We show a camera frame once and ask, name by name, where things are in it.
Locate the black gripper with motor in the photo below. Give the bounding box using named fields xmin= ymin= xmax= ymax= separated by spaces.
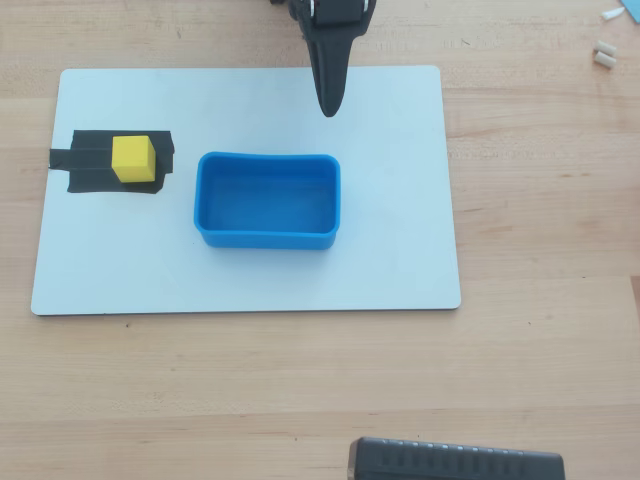
xmin=288 ymin=0 xmax=377 ymax=119

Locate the yellow cube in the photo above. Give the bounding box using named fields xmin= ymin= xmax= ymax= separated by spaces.
xmin=110 ymin=135 xmax=157 ymax=185

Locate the blue rectangular bin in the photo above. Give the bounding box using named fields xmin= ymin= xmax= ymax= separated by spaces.
xmin=193 ymin=151 xmax=343 ymax=251

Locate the white rectangular board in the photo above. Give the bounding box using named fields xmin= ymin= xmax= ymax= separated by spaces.
xmin=30 ymin=65 xmax=463 ymax=317

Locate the black tape patch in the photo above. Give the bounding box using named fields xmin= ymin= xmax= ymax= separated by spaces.
xmin=49 ymin=129 xmax=176 ymax=196

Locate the black ribbed device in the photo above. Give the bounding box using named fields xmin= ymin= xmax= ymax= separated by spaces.
xmin=347 ymin=436 xmax=567 ymax=480

